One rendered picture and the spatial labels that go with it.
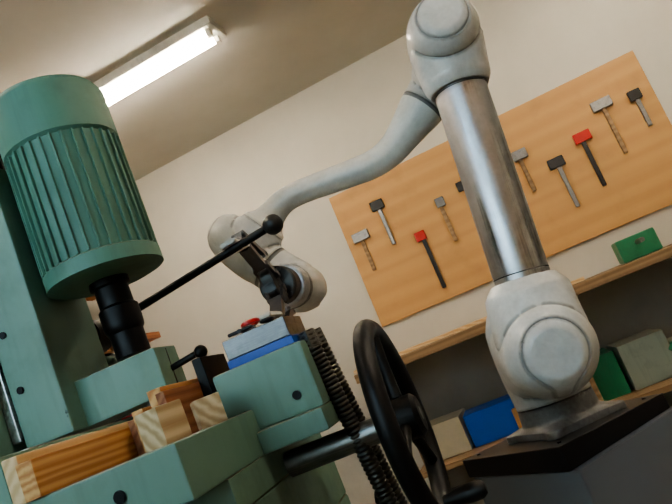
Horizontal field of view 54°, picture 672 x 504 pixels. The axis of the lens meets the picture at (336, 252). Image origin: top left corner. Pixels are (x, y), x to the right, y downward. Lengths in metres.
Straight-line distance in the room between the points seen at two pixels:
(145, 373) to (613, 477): 0.80
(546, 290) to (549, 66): 3.24
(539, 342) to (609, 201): 3.07
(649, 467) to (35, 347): 1.04
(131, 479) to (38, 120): 0.56
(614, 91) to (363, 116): 1.51
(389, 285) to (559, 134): 1.36
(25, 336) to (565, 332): 0.81
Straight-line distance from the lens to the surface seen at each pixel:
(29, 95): 1.09
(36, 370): 1.05
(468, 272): 4.11
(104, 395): 1.03
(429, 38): 1.25
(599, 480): 1.27
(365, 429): 0.92
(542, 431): 1.35
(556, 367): 1.11
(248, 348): 0.92
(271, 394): 0.91
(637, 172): 4.18
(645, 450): 1.36
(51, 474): 0.81
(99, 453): 0.88
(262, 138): 4.59
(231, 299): 4.57
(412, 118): 1.43
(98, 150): 1.06
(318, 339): 0.92
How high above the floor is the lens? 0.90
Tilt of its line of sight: 9 degrees up
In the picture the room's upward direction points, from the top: 22 degrees counter-clockwise
